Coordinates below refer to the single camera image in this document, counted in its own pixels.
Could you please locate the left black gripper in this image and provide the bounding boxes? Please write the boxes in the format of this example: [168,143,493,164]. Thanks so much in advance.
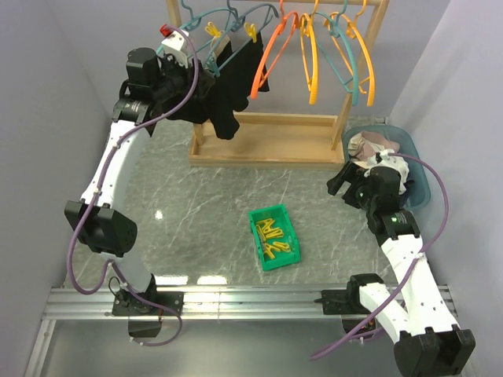
[152,52,216,103]

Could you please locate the teal hanger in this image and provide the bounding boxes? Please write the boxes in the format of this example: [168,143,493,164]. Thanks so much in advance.
[202,1,280,77]
[310,1,359,107]
[156,1,229,65]

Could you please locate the white underwear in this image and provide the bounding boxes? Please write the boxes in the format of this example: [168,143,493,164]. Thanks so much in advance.
[364,149,409,195]

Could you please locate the black underwear front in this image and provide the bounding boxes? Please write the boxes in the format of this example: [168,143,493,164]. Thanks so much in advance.
[205,33,264,140]

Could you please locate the black underwear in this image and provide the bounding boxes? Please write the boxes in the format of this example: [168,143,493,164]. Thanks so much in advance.
[205,33,264,140]
[167,97,215,124]

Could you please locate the orange clothes hanger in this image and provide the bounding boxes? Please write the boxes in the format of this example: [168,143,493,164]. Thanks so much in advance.
[250,0,302,100]

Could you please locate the yellow clothespin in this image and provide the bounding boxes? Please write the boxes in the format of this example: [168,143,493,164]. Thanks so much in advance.
[244,22,258,43]
[204,22,222,38]

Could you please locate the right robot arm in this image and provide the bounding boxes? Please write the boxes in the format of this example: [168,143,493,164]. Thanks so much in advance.
[312,162,475,376]

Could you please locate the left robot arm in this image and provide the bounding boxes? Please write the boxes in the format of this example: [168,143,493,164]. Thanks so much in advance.
[64,48,212,316]

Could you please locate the black underwear back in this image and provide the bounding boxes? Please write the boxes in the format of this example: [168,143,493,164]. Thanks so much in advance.
[167,97,215,124]

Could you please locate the navy underwear in basket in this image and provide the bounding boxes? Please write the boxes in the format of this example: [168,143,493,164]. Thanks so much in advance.
[400,180,415,207]

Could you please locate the beige underwear in basket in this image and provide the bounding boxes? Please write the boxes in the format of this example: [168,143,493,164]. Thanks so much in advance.
[347,131,400,162]

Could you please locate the yellow clothespin on teal hanger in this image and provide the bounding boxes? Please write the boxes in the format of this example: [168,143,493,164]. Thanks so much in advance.
[204,22,222,38]

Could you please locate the yellow hanger left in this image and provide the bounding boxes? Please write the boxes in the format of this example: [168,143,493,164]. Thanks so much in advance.
[299,0,319,105]

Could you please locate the yellow hanger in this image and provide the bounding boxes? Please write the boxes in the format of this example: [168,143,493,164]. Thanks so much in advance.
[324,0,375,108]
[299,0,319,105]

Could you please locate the yellow hanger right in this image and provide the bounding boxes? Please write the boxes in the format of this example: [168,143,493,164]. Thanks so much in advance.
[324,0,375,108]

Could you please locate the teal laundry basket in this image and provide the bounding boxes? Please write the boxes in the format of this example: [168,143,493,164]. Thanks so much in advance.
[342,125,431,211]

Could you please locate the green plastic bin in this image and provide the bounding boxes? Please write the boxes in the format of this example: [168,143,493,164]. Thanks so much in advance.
[248,204,302,272]

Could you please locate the yellow clothespins in bin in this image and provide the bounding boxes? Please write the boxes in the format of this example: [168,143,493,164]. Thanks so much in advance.
[255,218,292,260]

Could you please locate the wooden clothes rack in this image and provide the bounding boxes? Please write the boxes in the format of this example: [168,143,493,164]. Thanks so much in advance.
[189,1,389,171]

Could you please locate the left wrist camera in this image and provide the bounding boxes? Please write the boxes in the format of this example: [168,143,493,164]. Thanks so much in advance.
[157,24,193,68]

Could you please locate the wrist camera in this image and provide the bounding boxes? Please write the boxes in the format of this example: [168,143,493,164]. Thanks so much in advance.
[157,24,193,68]
[369,149,396,166]

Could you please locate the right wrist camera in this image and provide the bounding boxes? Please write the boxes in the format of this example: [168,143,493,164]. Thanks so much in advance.
[369,149,396,166]

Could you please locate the aluminium mounting rail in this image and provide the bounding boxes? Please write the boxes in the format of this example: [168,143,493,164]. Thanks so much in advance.
[23,284,479,377]

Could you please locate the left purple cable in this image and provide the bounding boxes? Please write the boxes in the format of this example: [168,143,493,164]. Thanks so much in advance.
[67,33,202,347]

